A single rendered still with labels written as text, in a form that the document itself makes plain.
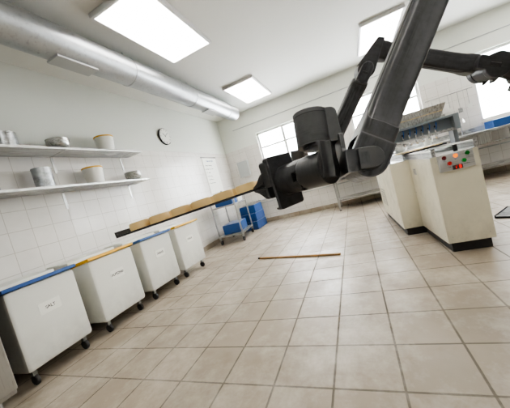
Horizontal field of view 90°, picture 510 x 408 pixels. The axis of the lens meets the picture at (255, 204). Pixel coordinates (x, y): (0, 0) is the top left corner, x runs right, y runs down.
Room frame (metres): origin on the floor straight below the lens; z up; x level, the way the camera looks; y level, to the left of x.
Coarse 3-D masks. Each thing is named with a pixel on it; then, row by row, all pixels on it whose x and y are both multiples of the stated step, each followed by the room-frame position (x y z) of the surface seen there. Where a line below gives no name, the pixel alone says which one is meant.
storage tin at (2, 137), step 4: (0, 132) 2.46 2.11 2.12; (4, 132) 2.48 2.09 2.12; (8, 132) 2.50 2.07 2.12; (12, 132) 2.53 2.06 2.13; (0, 136) 2.46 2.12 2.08; (4, 136) 2.47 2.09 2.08; (8, 136) 2.49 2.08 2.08; (12, 136) 2.52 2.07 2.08; (0, 140) 2.45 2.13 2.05; (4, 140) 2.46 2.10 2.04; (8, 140) 2.48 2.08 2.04; (12, 140) 2.51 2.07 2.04; (16, 140) 2.56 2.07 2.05; (8, 144) 2.48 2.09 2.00; (12, 144) 2.50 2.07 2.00; (16, 144) 2.54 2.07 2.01
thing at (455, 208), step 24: (456, 144) 2.11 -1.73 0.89; (432, 168) 2.13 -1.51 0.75; (480, 168) 2.03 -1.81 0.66; (432, 192) 2.24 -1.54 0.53; (456, 192) 2.09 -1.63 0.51; (480, 192) 2.03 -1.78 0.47; (432, 216) 2.39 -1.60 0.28; (456, 216) 2.10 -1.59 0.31; (480, 216) 2.05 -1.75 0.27; (456, 240) 2.11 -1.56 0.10; (480, 240) 2.08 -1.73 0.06
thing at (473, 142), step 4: (468, 140) 2.07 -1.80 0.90; (472, 140) 2.01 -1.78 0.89; (476, 140) 2.00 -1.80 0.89; (444, 144) 2.58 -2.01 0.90; (448, 144) 2.43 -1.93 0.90; (452, 144) 2.36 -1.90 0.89; (460, 144) 2.21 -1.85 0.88; (464, 144) 2.15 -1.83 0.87; (468, 144) 2.08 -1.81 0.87; (472, 144) 2.02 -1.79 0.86; (476, 144) 2.00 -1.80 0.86; (432, 148) 2.85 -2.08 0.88; (436, 148) 2.74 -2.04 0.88; (440, 148) 2.64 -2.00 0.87; (444, 148) 2.54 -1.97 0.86; (448, 148) 2.45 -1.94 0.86; (452, 148) 2.38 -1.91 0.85; (460, 148) 2.23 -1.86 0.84
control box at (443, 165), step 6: (462, 150) 2.03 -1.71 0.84; (468, 150) 2.01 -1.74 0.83; (438, 156) 2.08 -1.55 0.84; (450, 156) 2.06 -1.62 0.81; (462, 156) 2.03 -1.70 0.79; (468, 156) 2.02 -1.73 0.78; (438, 162) 2.09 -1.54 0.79; (444, 162) 2.07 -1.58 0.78; (456, 162) 2.05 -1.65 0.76; (462, 162) 2.03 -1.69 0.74; (468, 162) 2.02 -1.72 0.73; (474, 162) 2.01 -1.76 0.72; (444, 168) 2.08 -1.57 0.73; (450, 168) 2.06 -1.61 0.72
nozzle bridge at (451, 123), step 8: (432, 120) 2.68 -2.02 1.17; (440, 120) 2.73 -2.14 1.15; (448, 120) 2.71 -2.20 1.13; (456, 120) 2.62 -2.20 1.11; (408, 128) 2.76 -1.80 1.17; (416, 128) 2.81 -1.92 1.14; (424, 128) 2.78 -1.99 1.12; (432, 128) 2.76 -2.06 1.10; (440, 128) 2.74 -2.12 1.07; (448, 128) 2.67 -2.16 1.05; (456, 128) 2.62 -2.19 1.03; (400, 136) 2.86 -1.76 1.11; (424, 136) 2.75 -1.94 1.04; (456, 136) 2.71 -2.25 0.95; (400, 144) 2.82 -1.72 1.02
